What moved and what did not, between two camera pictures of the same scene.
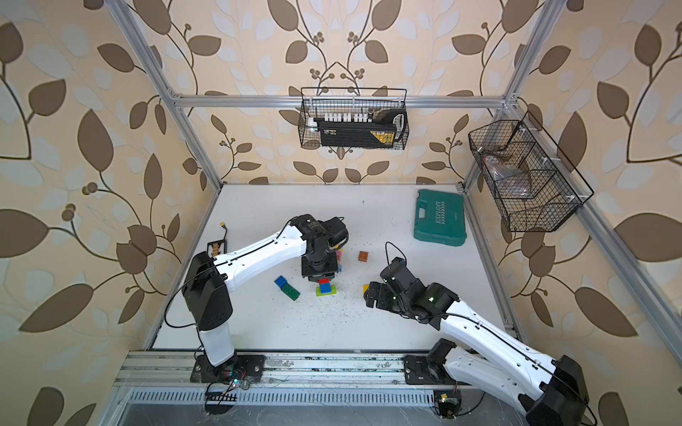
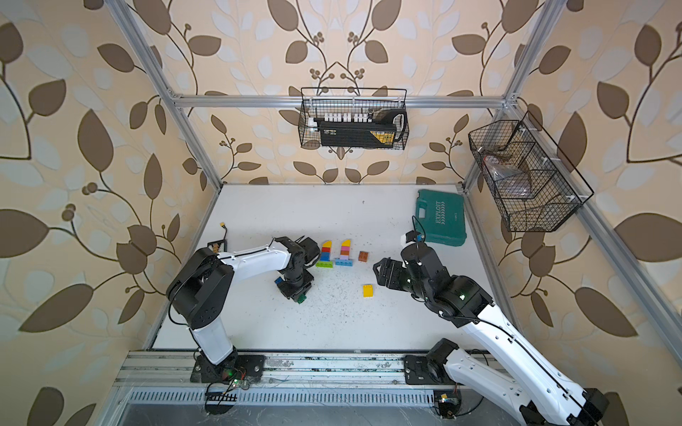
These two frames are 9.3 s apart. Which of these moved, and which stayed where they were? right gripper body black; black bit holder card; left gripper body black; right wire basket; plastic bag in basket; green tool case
Moved: right gripper body black; left gripper body black
Stayed: right wire basket; black bit holder card; green tool case; plastic bag in basket
